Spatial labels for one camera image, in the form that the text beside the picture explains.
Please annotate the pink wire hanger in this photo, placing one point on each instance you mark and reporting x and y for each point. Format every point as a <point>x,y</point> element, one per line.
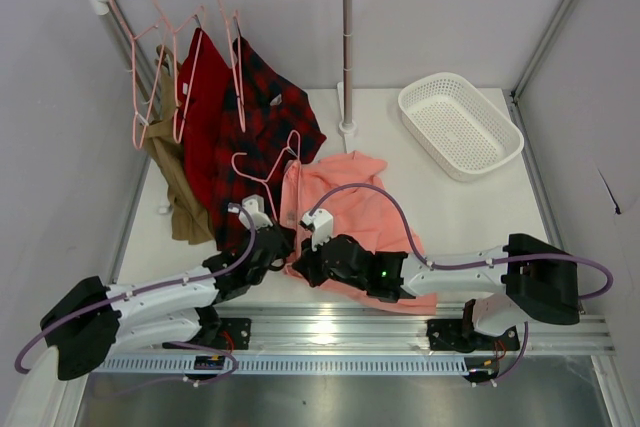
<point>175,57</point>
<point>234,36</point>
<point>143,100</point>
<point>265,167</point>

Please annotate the red black plaid skirt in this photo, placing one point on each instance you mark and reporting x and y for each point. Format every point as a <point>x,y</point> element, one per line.
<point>280,126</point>

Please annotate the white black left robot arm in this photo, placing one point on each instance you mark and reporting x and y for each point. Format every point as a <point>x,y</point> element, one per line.
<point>94,321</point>

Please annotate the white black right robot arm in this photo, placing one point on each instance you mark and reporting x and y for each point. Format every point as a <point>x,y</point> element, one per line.
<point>526,279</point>

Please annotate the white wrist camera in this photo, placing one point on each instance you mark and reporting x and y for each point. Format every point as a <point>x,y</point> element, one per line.
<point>251,212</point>
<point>320,223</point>

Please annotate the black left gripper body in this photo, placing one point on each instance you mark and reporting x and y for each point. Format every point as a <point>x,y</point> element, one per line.
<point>273,242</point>

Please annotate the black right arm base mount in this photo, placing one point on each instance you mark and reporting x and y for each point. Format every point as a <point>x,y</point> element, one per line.
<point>459,336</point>

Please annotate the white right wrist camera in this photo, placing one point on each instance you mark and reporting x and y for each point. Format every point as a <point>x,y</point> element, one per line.
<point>320,223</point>

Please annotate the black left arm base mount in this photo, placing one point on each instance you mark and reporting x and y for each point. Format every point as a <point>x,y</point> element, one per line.
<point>220,332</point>

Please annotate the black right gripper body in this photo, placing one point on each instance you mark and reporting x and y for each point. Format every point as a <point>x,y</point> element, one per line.
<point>312,259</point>

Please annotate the white slotted cable duct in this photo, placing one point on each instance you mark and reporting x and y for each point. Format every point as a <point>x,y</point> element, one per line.
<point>263,364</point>

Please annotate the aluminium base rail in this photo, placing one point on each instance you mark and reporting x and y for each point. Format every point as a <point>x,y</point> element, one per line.
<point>341,330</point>

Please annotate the tan brown garment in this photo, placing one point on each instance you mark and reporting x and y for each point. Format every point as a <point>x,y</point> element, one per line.
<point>190,221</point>

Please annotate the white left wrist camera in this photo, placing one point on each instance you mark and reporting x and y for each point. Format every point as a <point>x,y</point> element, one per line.
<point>251,212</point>

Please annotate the plain red skirt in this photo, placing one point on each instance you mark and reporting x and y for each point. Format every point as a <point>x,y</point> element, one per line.
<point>202,83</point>

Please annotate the white perforated plastic basket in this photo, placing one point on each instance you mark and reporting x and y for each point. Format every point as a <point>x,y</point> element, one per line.
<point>458,126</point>

